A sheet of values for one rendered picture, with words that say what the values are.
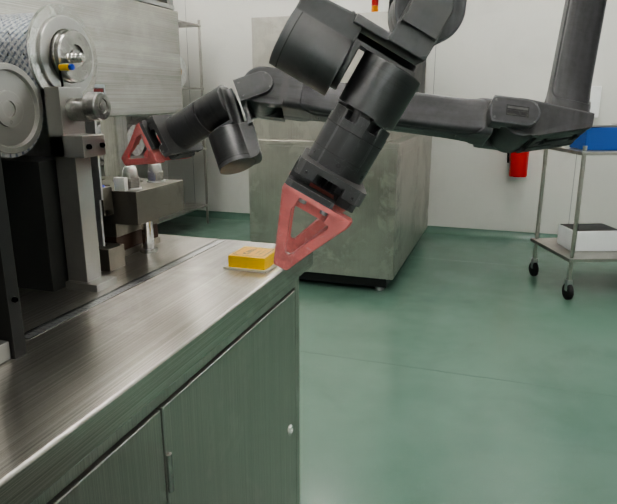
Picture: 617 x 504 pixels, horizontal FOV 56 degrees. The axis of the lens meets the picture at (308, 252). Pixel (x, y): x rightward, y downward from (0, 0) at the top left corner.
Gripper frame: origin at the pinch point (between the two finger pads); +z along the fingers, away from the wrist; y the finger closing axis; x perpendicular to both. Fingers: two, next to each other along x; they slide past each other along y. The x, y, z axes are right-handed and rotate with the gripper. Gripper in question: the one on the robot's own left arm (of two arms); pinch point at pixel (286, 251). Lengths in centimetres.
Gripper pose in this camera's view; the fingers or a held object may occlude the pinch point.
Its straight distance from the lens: 56.6
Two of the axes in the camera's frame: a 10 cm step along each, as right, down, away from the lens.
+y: -0.4, 2.6, -9.7
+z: -4.9, 8.4, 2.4
